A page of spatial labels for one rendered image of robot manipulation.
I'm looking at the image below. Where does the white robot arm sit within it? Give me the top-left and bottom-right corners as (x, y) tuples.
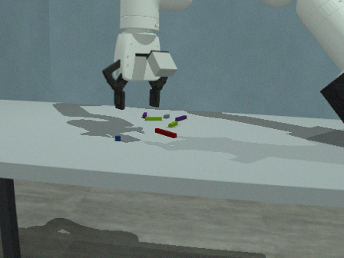
(120, 0), (344, 79)

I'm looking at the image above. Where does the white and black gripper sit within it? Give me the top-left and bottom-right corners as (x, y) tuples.
(102, 31), (168, 110)

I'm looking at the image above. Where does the red rod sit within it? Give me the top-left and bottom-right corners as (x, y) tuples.
(155, 128), (177, 138)

